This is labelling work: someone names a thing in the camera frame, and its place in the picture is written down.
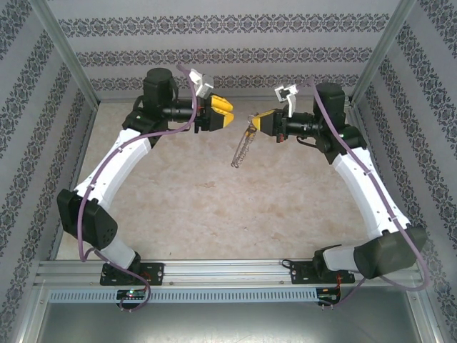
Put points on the aluminium mounting rail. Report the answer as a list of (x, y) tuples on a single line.
[(221, 271)]

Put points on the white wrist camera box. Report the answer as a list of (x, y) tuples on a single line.
[(292, 105), (203, 84)]

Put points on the small circuit board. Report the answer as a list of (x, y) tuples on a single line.
[(132, 294), (328, 298)]

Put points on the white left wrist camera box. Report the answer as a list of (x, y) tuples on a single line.
[(203, 84)]

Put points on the aluminium frame post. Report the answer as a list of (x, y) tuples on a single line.
[(68, 53), (380, 53)]

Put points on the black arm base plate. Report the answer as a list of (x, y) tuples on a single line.
[(153, 273), (300, 273)]

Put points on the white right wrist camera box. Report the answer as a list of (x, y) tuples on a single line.
[(292, 105)]

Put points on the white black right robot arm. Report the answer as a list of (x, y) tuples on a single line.
[(389, 253)]

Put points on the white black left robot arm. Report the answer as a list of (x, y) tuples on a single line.
[(110, 171)]

